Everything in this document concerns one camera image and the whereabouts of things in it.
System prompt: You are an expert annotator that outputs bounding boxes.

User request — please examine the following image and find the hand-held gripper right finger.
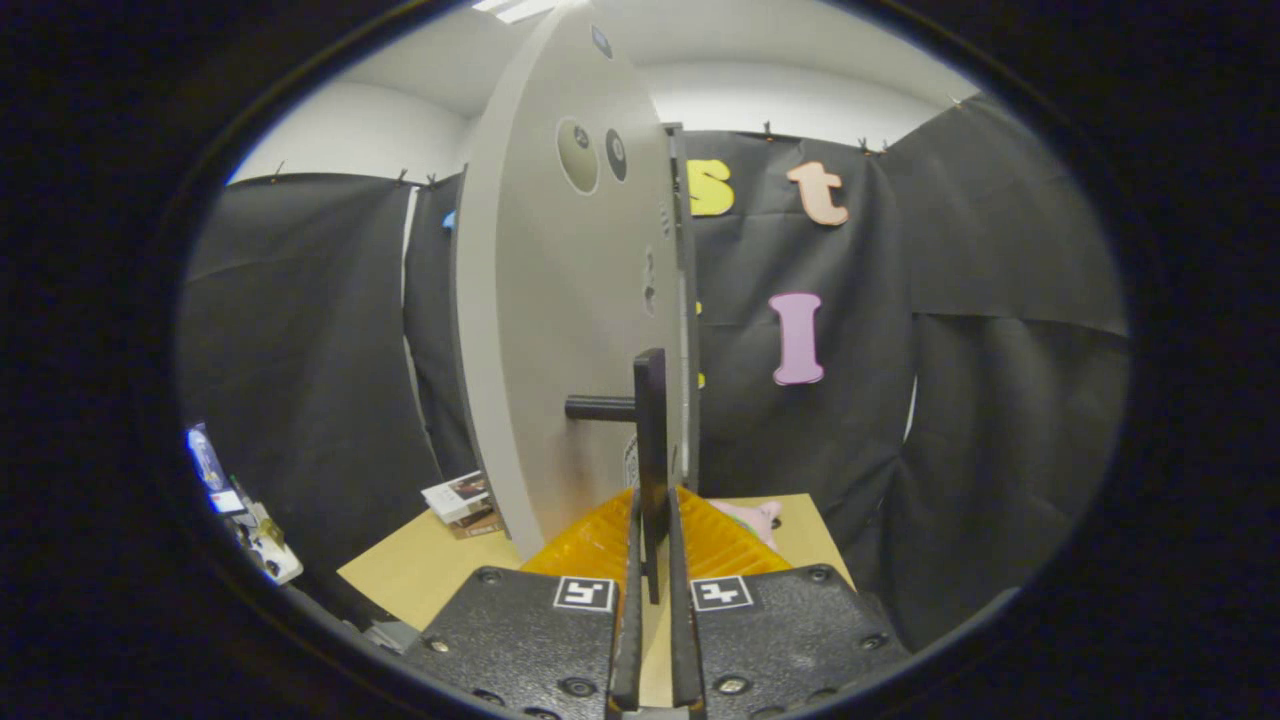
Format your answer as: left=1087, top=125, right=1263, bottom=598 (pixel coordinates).
left=666, top=486, right=913, bottom=720

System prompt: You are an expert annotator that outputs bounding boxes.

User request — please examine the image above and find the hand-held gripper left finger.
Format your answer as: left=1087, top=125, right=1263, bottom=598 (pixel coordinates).
left=400, top=488, right=643, bottom=720

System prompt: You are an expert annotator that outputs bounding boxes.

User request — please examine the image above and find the black door handle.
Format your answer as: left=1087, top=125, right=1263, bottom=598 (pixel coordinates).
left=565, top=347, right=669, bottom=606

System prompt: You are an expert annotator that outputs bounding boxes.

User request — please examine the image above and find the light grey shoe cabinet door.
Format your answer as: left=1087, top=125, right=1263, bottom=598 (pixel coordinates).
left=452, top=0, right=691, bottom=561

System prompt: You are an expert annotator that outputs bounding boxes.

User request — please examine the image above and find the dark grey shoe cabinet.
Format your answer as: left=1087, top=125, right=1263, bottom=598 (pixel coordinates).
left=662, top=122, right=703, bottom=499

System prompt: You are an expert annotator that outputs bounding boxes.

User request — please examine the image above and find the pink and green plush toy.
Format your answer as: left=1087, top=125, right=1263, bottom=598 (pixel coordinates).
left=712, top=499, right=783, bottom=549

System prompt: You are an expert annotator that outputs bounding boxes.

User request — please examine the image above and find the white photo cover book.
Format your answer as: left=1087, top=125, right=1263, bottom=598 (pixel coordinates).
left=421, top=472, right=493, bottom=525

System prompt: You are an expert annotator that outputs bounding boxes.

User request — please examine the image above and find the cluttered white desk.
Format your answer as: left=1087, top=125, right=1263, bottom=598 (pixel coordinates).
left=225, top=480, right=304, bottom=586

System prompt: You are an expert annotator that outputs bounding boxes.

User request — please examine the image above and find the black backdrop cloth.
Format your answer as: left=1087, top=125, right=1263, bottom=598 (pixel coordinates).
left=178, top=95, right=1131, bottom=651

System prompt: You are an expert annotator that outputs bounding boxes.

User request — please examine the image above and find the computer monitor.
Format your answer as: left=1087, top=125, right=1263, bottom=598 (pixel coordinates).
left=186, top=424, right=246, bottom=516

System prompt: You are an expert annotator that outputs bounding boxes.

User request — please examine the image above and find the large ceiling light panel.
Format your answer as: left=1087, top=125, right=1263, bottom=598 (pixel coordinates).
left=470, top=0, right=561, bottom=25

